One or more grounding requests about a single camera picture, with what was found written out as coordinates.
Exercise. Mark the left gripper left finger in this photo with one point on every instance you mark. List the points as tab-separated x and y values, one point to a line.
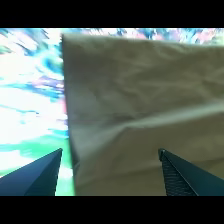
36	180

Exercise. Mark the brown garment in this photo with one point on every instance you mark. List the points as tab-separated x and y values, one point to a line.
143	100

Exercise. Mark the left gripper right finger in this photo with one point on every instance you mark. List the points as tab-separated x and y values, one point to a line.
190	180

